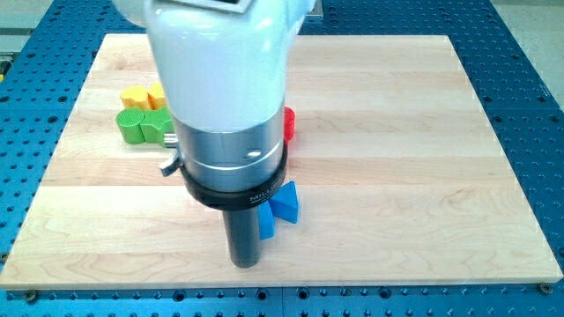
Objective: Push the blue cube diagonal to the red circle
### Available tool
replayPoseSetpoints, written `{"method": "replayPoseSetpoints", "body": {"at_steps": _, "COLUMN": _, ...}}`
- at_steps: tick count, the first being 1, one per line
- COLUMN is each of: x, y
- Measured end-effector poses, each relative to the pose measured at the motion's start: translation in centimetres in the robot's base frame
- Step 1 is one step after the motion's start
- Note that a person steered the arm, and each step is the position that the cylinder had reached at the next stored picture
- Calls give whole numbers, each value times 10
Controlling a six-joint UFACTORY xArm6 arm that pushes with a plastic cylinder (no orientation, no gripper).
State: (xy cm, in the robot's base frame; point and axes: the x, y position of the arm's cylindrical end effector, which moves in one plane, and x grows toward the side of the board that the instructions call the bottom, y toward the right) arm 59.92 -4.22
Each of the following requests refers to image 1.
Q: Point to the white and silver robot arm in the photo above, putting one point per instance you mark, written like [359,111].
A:
[222,65]

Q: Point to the red circle block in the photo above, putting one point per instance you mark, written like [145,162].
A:
[289,124]

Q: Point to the blue triangle block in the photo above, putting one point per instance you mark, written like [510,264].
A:
[284,204]

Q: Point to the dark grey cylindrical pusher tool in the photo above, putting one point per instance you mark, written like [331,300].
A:
[243,236]

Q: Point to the wooden board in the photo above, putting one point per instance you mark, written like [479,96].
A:
[401,180]

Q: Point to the green star block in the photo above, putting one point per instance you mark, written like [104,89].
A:
[155,125]

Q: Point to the green cylinder block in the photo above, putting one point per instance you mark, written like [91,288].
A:
[128,122]

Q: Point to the yellow heart block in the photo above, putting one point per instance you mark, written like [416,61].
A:
[135,97]

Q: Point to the blue perforated metal table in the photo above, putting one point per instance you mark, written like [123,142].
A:
[43,84]

